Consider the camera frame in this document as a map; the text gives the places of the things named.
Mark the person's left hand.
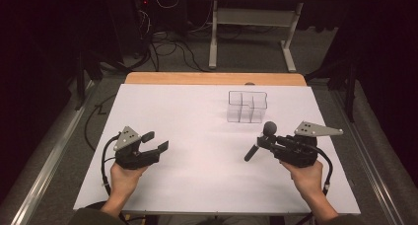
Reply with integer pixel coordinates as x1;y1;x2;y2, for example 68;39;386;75
109;161;150;200

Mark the aluminium floor rail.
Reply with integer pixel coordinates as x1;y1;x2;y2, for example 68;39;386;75
9;80;97;225
329;86;413;225

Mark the tangle of black floor cables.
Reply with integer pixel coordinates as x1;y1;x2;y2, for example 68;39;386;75
132;0;213;74

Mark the black microphone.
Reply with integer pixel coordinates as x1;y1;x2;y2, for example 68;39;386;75
244;120;278;163

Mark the right hand-held gripper cable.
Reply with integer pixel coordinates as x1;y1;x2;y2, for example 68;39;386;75
309;145;334;197

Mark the white table cover sheet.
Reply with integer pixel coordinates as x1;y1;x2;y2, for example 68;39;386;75
72;83;362;216

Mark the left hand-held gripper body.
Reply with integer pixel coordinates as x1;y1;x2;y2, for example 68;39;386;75
112;125;163;171

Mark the black metal stand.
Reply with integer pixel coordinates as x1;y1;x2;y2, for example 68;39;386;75
305;58;360;123
74;49;104;112

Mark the clear plastic compartment organizer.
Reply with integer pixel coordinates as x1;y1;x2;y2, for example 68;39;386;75
226;90;268;124

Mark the white metal desk frame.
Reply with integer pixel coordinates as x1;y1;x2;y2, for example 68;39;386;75
208;0;306;73

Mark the hand-held gripper cable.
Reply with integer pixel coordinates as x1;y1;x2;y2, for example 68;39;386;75
100;133;122;197
309;145;334;197

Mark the left hand-held gripper cable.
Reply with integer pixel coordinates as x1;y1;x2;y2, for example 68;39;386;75
100;133;122;197

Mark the person's right hand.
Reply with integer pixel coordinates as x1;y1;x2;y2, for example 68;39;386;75
280;159;325;200

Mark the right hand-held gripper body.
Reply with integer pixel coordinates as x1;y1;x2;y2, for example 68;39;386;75
275;120;345;169

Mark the wooden table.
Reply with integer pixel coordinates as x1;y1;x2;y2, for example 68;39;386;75
124;71;308;87

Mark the black floor cable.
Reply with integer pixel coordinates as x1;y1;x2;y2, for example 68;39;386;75
84;92;118;153

